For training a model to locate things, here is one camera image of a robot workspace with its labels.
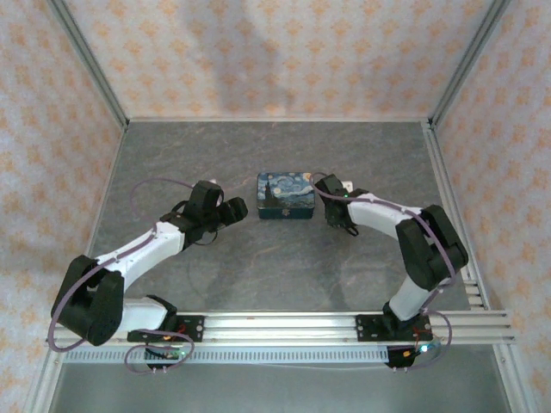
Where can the blue starry night tin box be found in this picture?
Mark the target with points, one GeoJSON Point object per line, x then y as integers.
{"type": "Point", "coordinates": [286, 193]}

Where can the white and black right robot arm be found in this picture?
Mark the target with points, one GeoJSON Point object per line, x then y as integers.
{"type": "Point", "coordinates": [379, 215]}

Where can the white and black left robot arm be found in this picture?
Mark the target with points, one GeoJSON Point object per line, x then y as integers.
{"type": "Point", "coordinates": [146, 262]}

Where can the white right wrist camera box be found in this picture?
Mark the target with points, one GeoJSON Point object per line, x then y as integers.
{"type": "Point", "coordinates": [348, 185]}

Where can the aluminium left side rail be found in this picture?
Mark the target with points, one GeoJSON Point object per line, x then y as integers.
{"type": "Point", "coordinates": [103, 202]}

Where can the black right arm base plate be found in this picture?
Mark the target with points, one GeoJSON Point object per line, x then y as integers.
{"type": "Point", "coordinates": [366, 329]}

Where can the aluminium right side rail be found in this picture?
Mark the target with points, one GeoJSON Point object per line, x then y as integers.
{"type": "Point", "coordinates": [452, 180]}

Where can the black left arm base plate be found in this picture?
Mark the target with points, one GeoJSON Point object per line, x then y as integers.
{"type": "Point", "coordinates": [193, 329]}

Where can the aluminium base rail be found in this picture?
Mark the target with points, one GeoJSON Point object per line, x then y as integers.
{"type": "Point", "coordinates": [280, 327]}

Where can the aluminium left corner post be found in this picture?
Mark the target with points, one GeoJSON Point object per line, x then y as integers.
{"type": "Point", "coordinates": [92, 64]}

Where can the aluminium corner post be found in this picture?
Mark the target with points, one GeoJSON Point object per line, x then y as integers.
{"type": "Point", "coordinates": [467, 64]}
{"type": "Point", "coordinates": [92, 64]}

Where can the aluminium right corner post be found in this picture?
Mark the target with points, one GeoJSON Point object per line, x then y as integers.
{"type": "Point", "coordinates": [467, 64]}

